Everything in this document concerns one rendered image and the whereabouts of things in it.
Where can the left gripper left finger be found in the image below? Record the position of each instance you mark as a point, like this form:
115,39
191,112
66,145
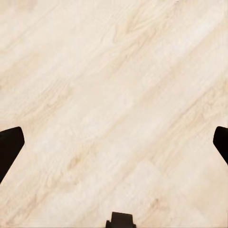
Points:
11,142

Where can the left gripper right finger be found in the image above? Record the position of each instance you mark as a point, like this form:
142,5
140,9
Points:
220,140

